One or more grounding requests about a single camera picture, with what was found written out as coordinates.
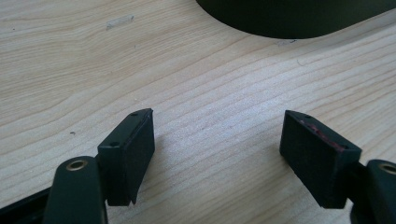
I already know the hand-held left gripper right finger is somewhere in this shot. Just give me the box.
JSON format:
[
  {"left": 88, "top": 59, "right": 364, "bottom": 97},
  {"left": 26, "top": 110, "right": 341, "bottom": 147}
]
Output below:
[{"left": 278, "top": 109, "right": 363, "bottom": 210}]

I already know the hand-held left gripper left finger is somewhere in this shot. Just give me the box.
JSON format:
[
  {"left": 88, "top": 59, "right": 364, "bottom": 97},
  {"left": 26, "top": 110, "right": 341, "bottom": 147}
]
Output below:
[{"left": 97, "top": 107, "right": 156, "bottom": 207}]

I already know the black rounded object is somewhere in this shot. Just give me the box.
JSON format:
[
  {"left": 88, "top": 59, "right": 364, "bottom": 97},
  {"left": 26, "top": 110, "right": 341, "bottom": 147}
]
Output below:
[{"left": 195, "top": 0, "right": 396, "bottom": 40}]

